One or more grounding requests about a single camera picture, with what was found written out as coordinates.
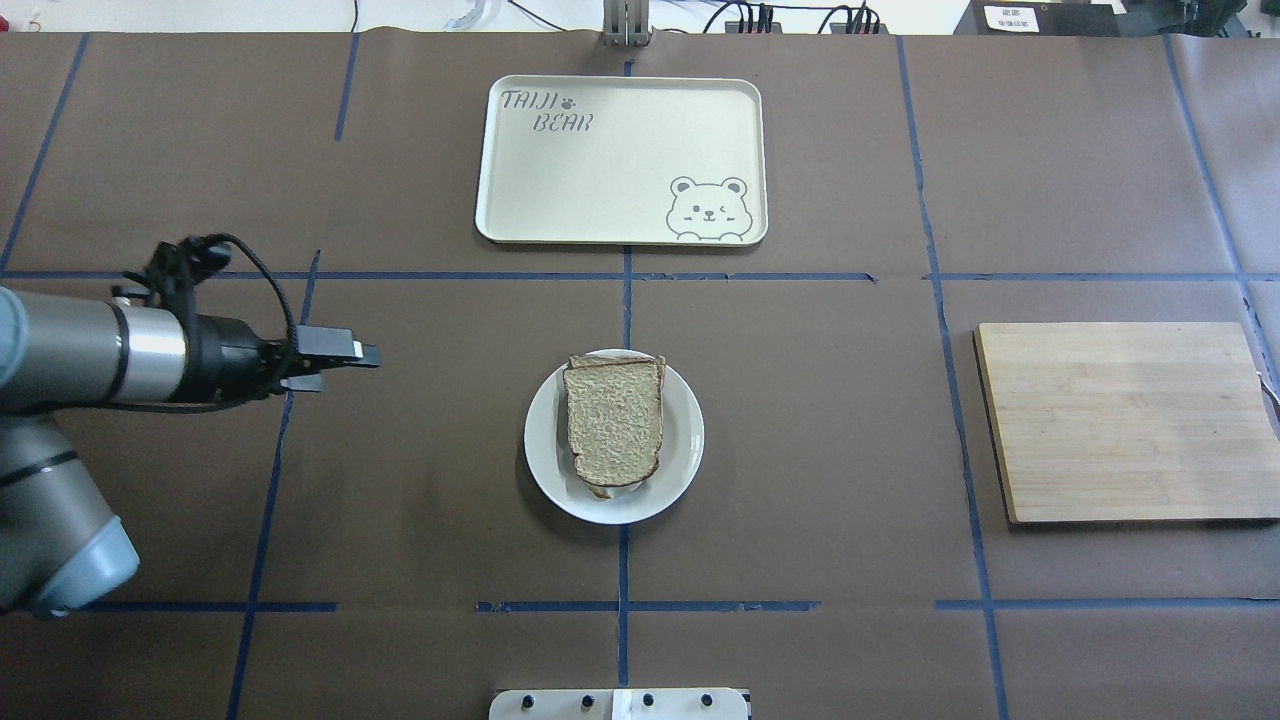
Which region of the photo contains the cream bear tray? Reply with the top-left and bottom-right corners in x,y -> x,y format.
474,76 -> 769,249

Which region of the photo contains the bread slice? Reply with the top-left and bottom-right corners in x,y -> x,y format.
568,354 -> 667,498
562,357 -> 666,489

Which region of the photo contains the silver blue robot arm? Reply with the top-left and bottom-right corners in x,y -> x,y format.
1,288 -> 381,619

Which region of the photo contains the aluminium frame post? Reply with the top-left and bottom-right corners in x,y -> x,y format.
602,0 -> 653,47

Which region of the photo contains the black camera cable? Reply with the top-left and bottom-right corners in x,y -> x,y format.
110,232 -> 300,351

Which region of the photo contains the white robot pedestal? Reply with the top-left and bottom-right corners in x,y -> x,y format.
488,687 -> 753,719

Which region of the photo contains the white round plate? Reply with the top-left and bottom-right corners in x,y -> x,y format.
524,348 -> 705,525

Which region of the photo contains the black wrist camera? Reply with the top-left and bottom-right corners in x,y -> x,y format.
141,233 -> 233,316

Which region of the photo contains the black box with label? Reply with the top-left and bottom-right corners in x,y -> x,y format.
952,1 -> 1121,37

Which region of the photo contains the wooden cutting board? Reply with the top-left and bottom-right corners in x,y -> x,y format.
973,322 -> 1279,525

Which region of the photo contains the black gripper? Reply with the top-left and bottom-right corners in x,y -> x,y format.
183,314 -> 381,404

